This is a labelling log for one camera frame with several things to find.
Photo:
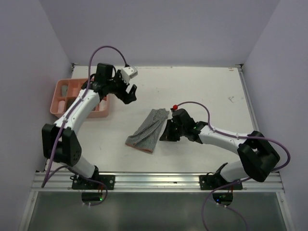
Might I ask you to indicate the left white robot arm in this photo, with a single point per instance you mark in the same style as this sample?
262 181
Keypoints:
59 140

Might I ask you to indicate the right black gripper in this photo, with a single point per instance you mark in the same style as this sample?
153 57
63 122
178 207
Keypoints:
167 134

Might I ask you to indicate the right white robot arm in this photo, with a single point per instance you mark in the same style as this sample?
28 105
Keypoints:
257 156

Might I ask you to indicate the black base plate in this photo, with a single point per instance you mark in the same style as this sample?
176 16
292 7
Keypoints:
211 181
79 183

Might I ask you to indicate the white rolled cloth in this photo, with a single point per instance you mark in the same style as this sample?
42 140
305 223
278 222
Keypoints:
103 105

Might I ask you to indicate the plain grey underwear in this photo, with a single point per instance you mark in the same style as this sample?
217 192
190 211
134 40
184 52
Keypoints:
64 89

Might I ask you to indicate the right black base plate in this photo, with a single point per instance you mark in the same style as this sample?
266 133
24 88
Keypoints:
211 181

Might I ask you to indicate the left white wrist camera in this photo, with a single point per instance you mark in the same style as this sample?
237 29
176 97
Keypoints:
128 73

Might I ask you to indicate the pink divided storage tray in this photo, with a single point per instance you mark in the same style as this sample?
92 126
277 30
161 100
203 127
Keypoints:
74 87

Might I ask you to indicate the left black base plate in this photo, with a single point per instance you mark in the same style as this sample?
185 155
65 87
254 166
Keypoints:
79 183

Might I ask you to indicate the grey striped underwear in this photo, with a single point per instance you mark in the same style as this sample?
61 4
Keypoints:
146 136

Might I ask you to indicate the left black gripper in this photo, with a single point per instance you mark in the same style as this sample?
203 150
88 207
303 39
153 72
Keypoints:
126 98

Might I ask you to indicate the aluminium mounting rail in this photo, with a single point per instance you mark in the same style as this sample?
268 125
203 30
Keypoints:
155 182

